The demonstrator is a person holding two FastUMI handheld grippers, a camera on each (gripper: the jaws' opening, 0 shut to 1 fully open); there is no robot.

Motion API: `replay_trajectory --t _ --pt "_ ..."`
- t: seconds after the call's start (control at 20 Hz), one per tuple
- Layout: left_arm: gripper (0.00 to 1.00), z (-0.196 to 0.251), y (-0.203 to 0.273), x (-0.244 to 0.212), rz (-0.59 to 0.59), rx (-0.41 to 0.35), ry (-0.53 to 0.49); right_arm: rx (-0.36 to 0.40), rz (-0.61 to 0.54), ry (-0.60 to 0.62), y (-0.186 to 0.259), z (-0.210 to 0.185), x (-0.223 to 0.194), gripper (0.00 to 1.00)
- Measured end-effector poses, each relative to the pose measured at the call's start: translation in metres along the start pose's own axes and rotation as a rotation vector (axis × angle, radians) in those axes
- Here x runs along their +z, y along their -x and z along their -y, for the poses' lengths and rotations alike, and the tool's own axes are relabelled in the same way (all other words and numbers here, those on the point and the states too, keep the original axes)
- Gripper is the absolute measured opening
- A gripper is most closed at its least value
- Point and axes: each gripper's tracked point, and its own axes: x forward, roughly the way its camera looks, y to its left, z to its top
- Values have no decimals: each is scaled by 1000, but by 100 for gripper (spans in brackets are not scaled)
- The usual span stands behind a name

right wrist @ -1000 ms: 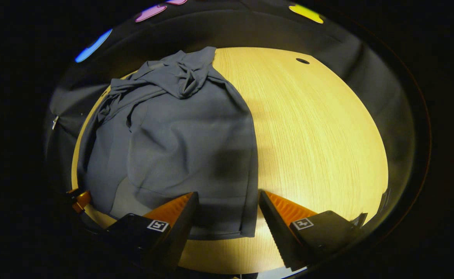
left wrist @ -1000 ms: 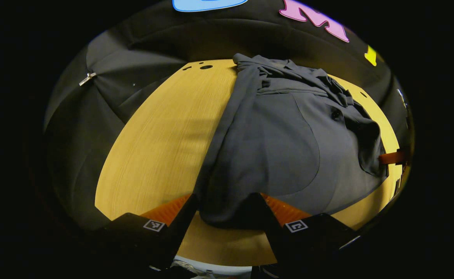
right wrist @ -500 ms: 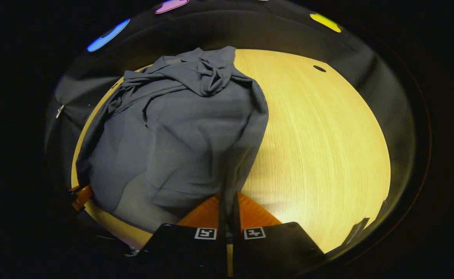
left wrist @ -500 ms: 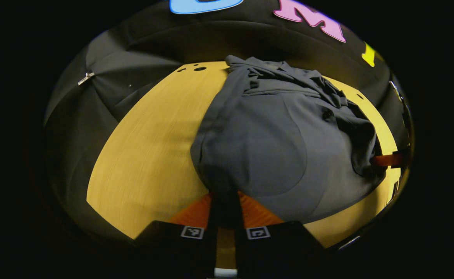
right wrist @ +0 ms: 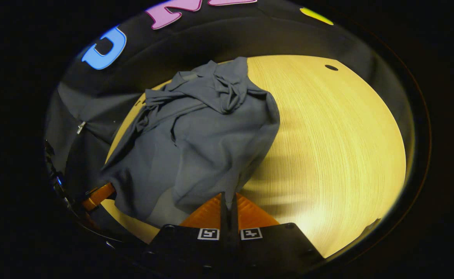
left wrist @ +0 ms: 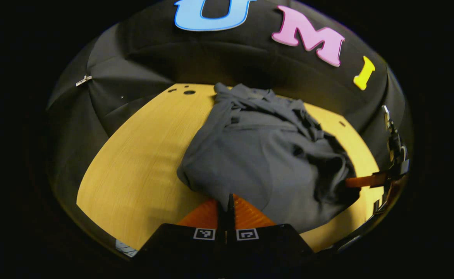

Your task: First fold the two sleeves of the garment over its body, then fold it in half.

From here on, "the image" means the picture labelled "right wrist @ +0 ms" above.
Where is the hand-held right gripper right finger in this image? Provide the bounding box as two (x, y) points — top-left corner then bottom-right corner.
(229, 193), (325, 272)

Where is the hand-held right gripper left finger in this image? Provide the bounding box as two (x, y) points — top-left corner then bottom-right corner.
(145, 192), (229, 272)

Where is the grey polo shirt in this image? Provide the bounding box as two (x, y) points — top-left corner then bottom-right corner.
(95, 57), (281, 228)

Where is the black backdrop cloth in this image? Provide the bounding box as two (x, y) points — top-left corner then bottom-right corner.
(44, 0), (417, 202)

